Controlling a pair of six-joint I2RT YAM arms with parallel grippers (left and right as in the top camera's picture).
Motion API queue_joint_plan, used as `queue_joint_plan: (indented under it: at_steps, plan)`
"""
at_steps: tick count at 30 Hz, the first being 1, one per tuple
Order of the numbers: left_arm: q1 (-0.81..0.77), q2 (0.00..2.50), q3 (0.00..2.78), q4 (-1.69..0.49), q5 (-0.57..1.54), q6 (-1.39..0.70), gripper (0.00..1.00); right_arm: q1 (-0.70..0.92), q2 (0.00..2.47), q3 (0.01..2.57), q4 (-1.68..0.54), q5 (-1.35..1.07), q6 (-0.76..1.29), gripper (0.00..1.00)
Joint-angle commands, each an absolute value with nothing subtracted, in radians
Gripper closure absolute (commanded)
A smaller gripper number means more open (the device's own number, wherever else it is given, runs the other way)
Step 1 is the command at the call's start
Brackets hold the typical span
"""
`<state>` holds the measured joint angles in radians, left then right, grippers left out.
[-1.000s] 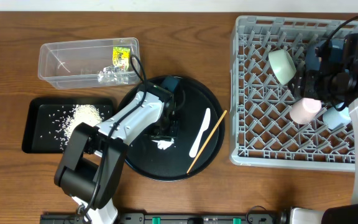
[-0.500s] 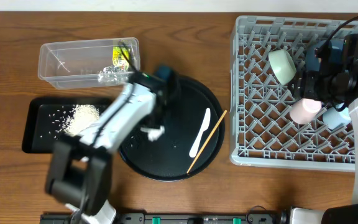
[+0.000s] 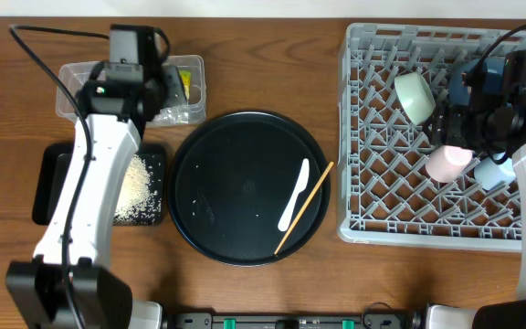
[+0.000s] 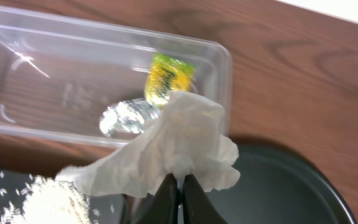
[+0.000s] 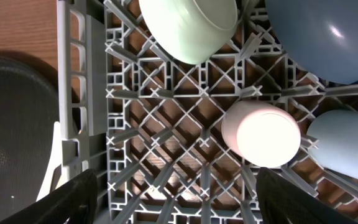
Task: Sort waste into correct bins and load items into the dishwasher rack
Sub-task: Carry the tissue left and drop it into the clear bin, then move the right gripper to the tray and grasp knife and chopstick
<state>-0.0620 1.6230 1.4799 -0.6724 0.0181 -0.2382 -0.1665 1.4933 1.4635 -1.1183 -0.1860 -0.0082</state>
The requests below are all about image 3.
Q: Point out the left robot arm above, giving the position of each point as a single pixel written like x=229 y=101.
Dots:
x=68 y=283

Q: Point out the black round tray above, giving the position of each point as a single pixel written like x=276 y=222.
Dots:
x=231 y=180

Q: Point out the clear plastic bin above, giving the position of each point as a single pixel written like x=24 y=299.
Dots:
x=74 y=75

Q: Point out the grey dishwasher rack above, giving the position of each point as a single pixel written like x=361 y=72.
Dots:
x=385 y=195

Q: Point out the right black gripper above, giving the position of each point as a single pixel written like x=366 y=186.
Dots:
x=447 y=123

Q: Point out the yellow snack wrapper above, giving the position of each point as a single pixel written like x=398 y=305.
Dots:
x=186 y=78

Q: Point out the pink cup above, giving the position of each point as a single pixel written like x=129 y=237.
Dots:
x=446 y=163

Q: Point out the light blue cup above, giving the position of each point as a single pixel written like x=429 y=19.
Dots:
x=489 y=175

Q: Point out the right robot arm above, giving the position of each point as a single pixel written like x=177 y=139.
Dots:
x=492 y=123

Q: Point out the mint green bowl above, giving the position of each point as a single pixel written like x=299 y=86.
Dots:
x=415 y=96

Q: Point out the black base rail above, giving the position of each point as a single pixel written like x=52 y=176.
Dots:
x=380 y=320

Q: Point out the blue plate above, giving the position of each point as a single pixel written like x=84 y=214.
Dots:
x=459 y=94

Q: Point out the wooden chopstick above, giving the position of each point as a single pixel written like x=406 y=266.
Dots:
x=304 y=207

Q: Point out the black rectangular tray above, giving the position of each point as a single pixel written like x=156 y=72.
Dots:
x=52 y=175

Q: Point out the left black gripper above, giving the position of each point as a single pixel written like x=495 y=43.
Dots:
x=172 y=85

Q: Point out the white rice pile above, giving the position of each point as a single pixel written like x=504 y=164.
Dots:
x=140 y=199

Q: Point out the silver foil wrapper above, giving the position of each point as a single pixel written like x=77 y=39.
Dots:
x=175 y=115

